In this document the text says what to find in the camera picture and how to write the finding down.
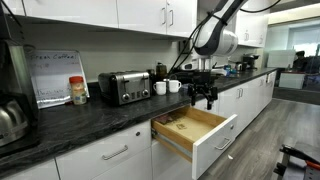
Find white distant upper cabinet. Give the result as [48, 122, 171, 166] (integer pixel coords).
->
[234, 13, 270, 48]

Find orange handled clamp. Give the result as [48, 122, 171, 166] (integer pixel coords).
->
[303, 159, 320, 172]

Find white ceramic mug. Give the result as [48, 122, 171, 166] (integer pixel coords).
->
[167, 79, 183, 94]
[152, 80, 167, 96]

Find stainless steel toaster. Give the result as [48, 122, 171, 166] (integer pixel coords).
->
[97, 70, 152, 107]

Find white drawer wooden inside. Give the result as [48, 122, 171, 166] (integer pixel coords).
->
[151, 104, 238, 180]

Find white drawer with keyhole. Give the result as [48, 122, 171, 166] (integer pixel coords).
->
[54, 121, 153, 177]

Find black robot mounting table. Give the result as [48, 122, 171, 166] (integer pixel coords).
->
[273, 143, 320, 180]

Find handwritten whiteboard sign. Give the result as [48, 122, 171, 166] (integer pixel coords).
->
[24, 49, 90, 109]

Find dark brown glass jar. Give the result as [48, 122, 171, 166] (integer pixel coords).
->
[155, 62, 168, 80]

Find grey wall mounted box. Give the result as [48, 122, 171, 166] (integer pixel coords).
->
[179, 39, 192, 55]

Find white upper cabinets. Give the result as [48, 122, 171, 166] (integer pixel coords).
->
[0, 0, 198, 40]

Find white cabinet door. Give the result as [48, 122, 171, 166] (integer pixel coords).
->
[151, 138, 194, 180]

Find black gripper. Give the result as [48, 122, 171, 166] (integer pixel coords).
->
[187, 69, 219, 111]

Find black steel coffee maker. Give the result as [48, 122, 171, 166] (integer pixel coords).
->
[0, 0, 40, 158]

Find dark red packet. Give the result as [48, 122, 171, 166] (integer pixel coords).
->
[154, 114, 175, 126]

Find steel coffee carafe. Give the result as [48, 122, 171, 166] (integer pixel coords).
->
[0, 98, 29, 148]

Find black distant coffee machine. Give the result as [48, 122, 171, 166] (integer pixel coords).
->
[241, 54, 260, 71]

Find white base cabinet run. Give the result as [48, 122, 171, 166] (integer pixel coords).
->
[0, 68, 279, 180]

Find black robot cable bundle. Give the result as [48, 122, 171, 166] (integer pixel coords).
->
[168, 0, 283, 76]

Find orange lid creamer jar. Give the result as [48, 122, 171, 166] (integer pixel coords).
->
[68, 75, 88, 106]

